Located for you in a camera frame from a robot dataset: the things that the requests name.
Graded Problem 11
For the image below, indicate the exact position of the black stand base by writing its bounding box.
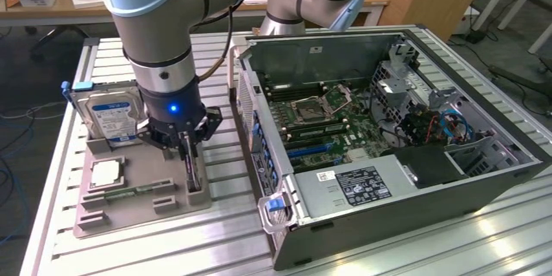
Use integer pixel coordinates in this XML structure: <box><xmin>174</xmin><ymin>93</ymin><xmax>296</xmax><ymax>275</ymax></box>
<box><xmin>488</xmin><ymin>62</ymin><xmax>552</xmax><ymax>88</ymax></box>

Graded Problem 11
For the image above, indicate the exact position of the grey parts rack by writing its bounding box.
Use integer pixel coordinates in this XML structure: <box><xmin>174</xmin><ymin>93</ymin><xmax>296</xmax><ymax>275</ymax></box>
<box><xmin>72</xmin><ymin>127</ymin><xmax>213</xmax><ymax>240</ymax></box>

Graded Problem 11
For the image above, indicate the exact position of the blue expansion slot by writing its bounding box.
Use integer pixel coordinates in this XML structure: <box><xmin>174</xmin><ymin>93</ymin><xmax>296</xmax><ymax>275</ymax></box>
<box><xmin>286</xmin><ymin>144</ymin><xmax>336</xmax><ymax>158</ymax></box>

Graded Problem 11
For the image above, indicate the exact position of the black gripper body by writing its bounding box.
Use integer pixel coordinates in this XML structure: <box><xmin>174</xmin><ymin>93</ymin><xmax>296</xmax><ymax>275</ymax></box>
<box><xmin>140</xmin><ymin>81</ymin><xmax>209</xmax><ymax>151</ymax></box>

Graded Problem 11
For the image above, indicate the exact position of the grey power supply unit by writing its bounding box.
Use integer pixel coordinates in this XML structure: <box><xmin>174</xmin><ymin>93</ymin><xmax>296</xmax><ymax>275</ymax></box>
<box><xmin>294</xmin><ymin>154</ymin><xmax>421</xmax><ymax>218</ymax></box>

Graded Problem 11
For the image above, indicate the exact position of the wooden desk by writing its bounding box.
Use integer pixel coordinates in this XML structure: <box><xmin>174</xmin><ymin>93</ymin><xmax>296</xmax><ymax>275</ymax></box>
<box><xmin>0</xmin><ymin>0</ymin><xmax>389</xmax><ymax>36</ymax></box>

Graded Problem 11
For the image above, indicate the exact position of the silver CPU chip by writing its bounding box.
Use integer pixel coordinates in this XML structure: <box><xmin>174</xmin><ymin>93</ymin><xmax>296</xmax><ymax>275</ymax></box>
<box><xmin>90</xmin><ymin>160</ymin><xmax>122</xmax><ymax>188</ymax></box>

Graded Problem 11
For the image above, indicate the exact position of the hard disk with blue caddy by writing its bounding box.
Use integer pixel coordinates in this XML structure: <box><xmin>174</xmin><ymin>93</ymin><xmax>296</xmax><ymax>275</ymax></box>
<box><xmin>62</xmin><ymin>77</ymin><xmax>150</xmax><ymax>147</ymax></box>

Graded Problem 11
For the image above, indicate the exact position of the low metal disk bay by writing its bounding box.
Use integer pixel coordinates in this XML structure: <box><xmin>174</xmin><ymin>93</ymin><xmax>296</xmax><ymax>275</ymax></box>
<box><xmin>442</xmin><ymin>133</ymin><xmax>518</xmax><ymax>177</ymax></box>

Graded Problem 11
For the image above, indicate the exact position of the silver chipset heatsink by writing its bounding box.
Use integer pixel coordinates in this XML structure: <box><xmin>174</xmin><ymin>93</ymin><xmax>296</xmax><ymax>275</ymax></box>
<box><xmin>344</xmin><ymin>149</ymin><xmax>372</xmax><ymax>162</ymax></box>

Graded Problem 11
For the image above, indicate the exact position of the tall metal drive cage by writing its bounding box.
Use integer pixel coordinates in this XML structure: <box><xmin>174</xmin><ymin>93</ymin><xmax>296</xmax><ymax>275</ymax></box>
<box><xmin>370</xmin><ymin>43</ymin><xmax>436</xmax><ymax>122</ymax></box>

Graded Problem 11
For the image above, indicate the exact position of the green motherboard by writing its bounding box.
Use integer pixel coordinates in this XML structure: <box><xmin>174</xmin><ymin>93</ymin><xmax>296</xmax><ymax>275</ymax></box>
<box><xmin>260</xmin><ymin>75</ymin><xmax>392</xmax><ymax>169</ymax></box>

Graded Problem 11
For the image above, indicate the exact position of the graphics card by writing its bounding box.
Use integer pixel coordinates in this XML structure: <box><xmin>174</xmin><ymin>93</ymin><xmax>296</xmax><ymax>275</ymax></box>
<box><xmin>182</xmin><ymin>132</ymin><xmax>204</xmax><ymax>193</ymax></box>

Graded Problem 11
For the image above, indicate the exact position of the black office chair base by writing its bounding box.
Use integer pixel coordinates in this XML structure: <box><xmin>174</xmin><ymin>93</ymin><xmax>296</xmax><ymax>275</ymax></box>
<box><xmin>25</xmin><ymin>22</ymin><xmax>124</xmax><ymax>62</ymax></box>

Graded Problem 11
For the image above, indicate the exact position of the white floor appliance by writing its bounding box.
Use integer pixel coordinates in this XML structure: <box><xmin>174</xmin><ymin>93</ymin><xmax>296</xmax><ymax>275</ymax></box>
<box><xmin>456</xmin><ymin>6</ymin><xmax>482</xmax><ymax>36</ymax></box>

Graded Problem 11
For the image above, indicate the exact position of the blue wire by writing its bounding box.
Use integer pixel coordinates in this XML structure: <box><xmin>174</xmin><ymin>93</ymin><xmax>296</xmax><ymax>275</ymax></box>
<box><xmin>438</xmin><ymin>109</ymin><xmax>474</xmax><ymax>143</ymax></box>

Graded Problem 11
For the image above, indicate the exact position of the CPU socket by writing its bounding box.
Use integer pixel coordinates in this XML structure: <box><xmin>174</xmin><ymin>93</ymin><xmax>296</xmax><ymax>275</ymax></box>
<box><xmin>292</xmin><ymin>97</ymin><xmax>328</xmax><ymax>120</ymax></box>

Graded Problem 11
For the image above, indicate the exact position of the RAM stick with white label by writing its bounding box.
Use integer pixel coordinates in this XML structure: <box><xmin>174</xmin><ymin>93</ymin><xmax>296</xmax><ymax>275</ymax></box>
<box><xmin>286</xmin><ymin>120</ymin><xmax>348</xmax><ymax>134</ymax></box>

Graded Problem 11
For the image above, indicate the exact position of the blue floor cable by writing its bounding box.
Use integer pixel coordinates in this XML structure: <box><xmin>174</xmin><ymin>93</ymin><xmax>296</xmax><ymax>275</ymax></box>
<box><xmin>0</xmin><ymin>117</ymin><xmax>37</xmax><ymax>244</ymax></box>

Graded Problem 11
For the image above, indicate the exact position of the green RAM stick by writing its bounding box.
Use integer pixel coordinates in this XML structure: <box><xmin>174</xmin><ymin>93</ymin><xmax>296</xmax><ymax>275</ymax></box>
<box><xmin>102</xmin><ymin>184</ymin><xmax>158</xmax><ymax>200</ymax></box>

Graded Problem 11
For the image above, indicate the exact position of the black open PC case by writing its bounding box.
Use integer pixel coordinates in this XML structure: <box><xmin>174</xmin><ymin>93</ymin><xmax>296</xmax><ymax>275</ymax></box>
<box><xmin>226</xmin><ymin>23</ymin><xmax>552</xmax><ymax>272</ymax></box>

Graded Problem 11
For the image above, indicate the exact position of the metal socket cover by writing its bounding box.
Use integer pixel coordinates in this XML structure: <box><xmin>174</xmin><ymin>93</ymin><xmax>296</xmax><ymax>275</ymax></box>
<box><xmin>321</xmin><ymin>82</ymin><xmax>353</xmax><ymax>111</ymax></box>

